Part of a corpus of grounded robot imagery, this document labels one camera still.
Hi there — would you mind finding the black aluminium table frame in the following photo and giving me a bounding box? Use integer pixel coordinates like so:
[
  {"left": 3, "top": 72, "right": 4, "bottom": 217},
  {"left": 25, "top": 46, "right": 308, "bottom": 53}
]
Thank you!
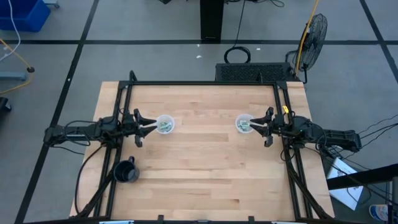
[{"left": 70, "top": 79, "right": 335, "bottom": 224}]

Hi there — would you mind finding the black floor fan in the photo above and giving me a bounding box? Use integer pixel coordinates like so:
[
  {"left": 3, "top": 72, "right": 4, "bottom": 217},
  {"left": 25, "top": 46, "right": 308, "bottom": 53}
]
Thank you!
[{"left": 285, "top": 12, "right": 329, "bottom": 84}]

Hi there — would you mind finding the blue plastic bin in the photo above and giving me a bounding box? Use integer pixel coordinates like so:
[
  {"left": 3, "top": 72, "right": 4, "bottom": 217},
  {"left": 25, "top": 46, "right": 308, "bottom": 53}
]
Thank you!
[{"left": 0, "top": 0, "right": 52, "bottom": 33}]

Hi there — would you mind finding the black upright column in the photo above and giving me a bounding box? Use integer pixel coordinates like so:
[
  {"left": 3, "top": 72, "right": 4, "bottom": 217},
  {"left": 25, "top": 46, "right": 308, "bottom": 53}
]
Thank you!
[{"left": 200, "top": 0, "right": 225, "bottom": 43}]

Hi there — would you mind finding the clear plastic bowl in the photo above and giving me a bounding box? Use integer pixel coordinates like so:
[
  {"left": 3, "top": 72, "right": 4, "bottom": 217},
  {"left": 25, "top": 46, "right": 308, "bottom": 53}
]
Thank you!
[{"left": 154, "top": 114, "right": 175, "bottom": 135}]

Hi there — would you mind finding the right clear plastic cup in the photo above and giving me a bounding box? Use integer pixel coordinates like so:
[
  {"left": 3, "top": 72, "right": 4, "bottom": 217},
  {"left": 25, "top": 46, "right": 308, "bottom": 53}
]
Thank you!
[{"left": 234, "top": 113, "right": 256, "bottom": 134}]

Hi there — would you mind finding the black coiled cable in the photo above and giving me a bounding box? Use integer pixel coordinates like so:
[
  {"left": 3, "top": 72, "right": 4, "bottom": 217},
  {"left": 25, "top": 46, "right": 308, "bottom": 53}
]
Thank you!
[{"left": 223, "top": 0, "right": 252, "bottom": 65}]

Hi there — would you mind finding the yellow hanging cable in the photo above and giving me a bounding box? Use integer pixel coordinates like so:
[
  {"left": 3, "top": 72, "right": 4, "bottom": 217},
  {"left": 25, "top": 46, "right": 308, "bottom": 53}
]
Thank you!
[{"left": 0, "top": 38, "right": 35, "bottom": 96}]

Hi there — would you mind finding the grey metal floor foot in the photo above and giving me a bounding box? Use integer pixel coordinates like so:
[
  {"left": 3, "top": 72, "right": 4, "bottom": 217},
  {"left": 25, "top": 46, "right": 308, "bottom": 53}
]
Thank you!
[{"left": 0, "top": 71, "right": 27, "bottom": 82}]

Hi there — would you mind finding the white printed cardboard box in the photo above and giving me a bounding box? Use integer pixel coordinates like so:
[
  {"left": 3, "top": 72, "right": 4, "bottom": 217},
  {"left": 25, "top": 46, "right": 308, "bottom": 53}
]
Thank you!
[{"left": 326, "top": 157, "right": 364, "bottom": 211}]

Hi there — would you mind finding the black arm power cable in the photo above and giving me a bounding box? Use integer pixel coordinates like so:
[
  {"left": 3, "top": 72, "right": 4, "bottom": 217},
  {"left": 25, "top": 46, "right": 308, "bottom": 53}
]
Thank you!
[{"left": 73, "top": 144, "right": 105, "bottom": 215}]

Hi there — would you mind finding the black floor cable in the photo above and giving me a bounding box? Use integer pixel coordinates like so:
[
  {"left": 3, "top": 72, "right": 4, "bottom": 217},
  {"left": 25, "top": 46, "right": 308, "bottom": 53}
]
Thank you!
[
  {"left": 357, "top": 114, "right": 398, "bottom": 136},
  {"left": 359, "top": 123, "right": 398, "bottom": 141}
]

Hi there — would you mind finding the black equipment foot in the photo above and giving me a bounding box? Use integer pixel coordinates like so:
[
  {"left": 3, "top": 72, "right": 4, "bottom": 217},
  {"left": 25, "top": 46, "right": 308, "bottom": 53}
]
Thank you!
[{"left": 0, "top": 96, "right": 12, "bottom": 113}]

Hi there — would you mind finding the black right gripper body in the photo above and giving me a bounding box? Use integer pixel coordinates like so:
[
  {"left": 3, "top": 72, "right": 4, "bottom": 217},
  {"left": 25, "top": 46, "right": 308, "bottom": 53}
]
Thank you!
[{"left": 273, "top": 113, "right": 287, "bottom": 138}]

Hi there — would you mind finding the black perforated computer case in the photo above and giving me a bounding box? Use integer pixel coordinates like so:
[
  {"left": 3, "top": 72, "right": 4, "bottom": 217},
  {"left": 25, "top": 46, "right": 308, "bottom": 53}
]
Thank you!
[{"left": 215, "top": 62, "right": 301, "bottom": 83}]

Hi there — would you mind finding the dark blue enamel mug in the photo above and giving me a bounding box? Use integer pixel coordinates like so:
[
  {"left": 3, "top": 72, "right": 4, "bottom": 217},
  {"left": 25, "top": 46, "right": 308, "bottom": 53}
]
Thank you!
[{"left": 113, "top": 156, "right": 141, "bottom": 184}]

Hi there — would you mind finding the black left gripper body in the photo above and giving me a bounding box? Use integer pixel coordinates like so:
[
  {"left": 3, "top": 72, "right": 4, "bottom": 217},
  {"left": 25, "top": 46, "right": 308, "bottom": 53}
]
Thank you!
[{"left": 122, "top": 113, "right": 137, "bottom": 141}]

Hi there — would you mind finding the white and blue container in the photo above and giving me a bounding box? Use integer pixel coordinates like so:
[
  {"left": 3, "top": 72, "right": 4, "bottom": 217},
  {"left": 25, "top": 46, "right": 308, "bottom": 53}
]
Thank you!
[{"left": 369, "top": 203, "right": 389, "bottom": 222}]

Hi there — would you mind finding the black aluminium beam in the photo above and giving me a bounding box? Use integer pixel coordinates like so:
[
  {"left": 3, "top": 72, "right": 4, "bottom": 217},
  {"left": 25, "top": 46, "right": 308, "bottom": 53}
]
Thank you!
[{"left": 326, "top": 163, "right": 398, "bottom": 190}]

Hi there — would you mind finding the white cable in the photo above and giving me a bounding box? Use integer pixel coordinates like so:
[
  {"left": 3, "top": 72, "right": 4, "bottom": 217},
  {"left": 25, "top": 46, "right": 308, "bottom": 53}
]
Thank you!
[{"left": 0, "top": 0, "right": 21, "bottom": 63}]

